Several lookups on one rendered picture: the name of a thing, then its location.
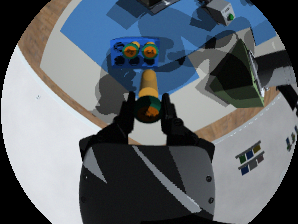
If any conical tube with amber liquid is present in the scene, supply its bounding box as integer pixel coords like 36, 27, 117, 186
134, 69, 163, 124

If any blue flat mat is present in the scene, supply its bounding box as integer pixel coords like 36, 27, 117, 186
60, 0, 277, 100

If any clear conical tube with orange liquid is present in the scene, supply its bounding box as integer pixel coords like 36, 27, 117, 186
142, 42, 159, 60
122, 41, 140, 59

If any blue tube rack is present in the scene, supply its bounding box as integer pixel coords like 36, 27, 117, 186
110, 37, 160, 69

